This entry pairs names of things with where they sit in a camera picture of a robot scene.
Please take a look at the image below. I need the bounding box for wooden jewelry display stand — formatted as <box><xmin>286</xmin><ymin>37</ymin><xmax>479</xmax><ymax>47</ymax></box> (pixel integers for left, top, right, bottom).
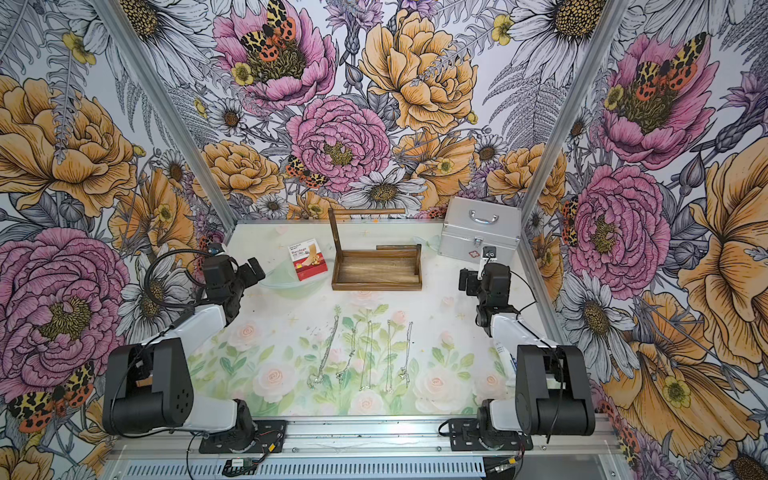
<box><xmin>328</xmin><ymin>208</ymin><xmax>423</xmax><ymax>291</ymax></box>

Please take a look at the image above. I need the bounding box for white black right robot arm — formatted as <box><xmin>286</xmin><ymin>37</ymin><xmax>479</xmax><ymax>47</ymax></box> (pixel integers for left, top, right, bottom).
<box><xmin>447</xmin><ymin>261</ymin><xmax>596</xmax><ymax>452</ymax></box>

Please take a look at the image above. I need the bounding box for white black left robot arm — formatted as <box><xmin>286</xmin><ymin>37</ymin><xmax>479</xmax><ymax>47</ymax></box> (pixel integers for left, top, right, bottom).
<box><xmin>102</xmin><ymin>248</ymin><xmax>266</xmax><ymax>453</ymax></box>

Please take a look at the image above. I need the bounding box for silver metal first-aid case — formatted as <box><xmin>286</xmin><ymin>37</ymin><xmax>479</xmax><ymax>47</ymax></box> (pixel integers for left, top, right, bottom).
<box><xmin>438</xmin><ymin>197</ymin><xmax>522</xmax><ymax>264</ymax></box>

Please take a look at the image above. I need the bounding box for red white small box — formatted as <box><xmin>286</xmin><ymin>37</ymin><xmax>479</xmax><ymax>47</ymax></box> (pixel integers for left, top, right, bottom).
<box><xmin>288</xmin><ymin>239</ymin><xmax>328</xmax><ymax>281</ymax></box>

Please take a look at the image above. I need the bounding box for white blue tube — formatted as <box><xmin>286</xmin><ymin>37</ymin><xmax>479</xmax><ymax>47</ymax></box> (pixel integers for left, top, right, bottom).
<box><xmin>493</xmin><ymin>340</ymin><xmax>517</xmax><ymax>381</ymax></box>

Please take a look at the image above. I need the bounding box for small green circuit board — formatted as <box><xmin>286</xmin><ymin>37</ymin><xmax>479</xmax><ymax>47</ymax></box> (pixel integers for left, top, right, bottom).
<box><xmin>221</xmin><ymin>458</ymin><xmax>252</xmax><ymax>478</ymax></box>

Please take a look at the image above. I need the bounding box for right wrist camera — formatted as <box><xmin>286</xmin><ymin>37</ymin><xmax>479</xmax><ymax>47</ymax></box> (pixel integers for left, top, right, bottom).
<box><xmin>482</xmin><ymin>245</ymin><xmax>497</xmax><ymax>262</ymax></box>

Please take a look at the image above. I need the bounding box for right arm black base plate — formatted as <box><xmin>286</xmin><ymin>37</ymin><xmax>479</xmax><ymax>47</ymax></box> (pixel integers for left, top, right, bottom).
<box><xmin>438</xmin><ymin>418</ymin><xmax>533</xmax><ymax>452</ymax></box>

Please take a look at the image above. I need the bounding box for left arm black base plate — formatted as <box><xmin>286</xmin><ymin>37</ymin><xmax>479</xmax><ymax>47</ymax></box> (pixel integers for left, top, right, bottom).
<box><xmin>198</xmin><ymin>420</ymin><xmax>288</xmax><ymax>455</ymax></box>

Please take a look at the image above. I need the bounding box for aluminium front rail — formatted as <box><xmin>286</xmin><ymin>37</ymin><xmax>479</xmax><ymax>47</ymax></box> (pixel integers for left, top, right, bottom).
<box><xmin>100</xmin><ymin>416</ymin><xmax>633</xmax><ymax>479</ymax></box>

